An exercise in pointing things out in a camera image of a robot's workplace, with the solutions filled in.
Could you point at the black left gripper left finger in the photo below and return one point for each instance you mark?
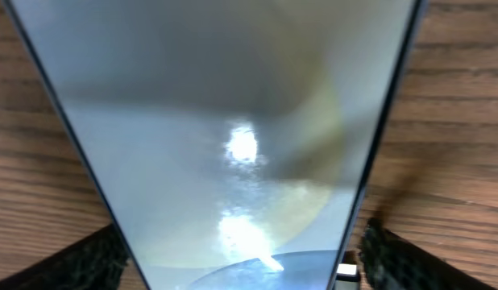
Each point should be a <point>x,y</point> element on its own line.
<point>96,262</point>

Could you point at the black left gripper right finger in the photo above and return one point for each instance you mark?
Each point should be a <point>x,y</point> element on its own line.
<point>393,263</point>

